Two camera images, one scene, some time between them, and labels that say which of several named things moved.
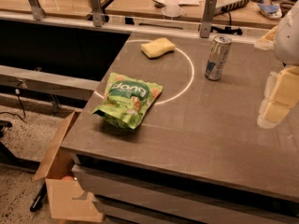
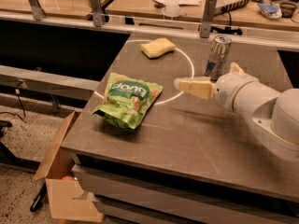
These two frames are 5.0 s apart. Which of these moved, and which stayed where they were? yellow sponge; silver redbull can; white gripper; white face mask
Moved: white gripper
Stayed: silver redbull can; white face mask; yellow sponge
